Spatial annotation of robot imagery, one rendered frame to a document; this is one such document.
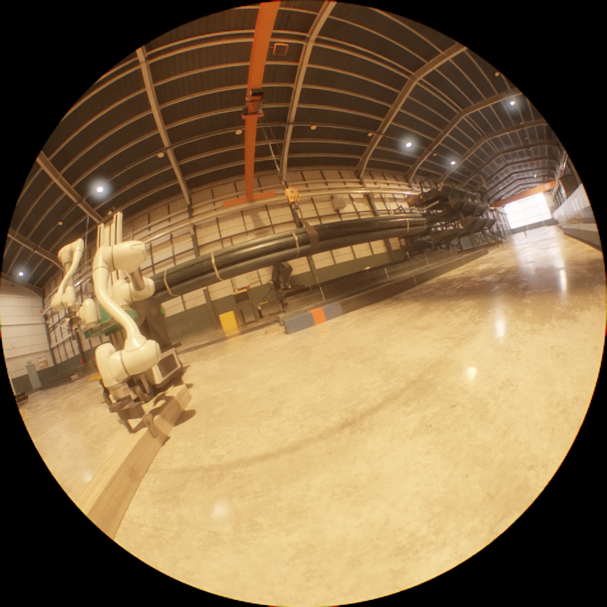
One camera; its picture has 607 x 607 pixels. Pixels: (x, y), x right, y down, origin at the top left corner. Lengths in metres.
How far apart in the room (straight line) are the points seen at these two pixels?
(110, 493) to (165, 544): 0.22
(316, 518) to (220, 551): 0.21
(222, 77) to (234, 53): 1.26
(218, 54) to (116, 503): 10.14
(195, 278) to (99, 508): 2.83
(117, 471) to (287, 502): 0.51
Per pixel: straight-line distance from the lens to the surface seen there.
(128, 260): 1.08
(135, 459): 0.80
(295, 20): 9.99
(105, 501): 0.70
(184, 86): 9.99
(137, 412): 0.83
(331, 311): 2.28
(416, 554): 0.40
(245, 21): 9.66
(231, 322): 5.91
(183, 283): 3.03
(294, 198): 3.57
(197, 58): 9.80
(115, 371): 0.81
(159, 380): 1.67
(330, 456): 0.52
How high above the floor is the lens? 0.40
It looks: 3 degrees down
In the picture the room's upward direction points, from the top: 17 degrees counter-clockwise
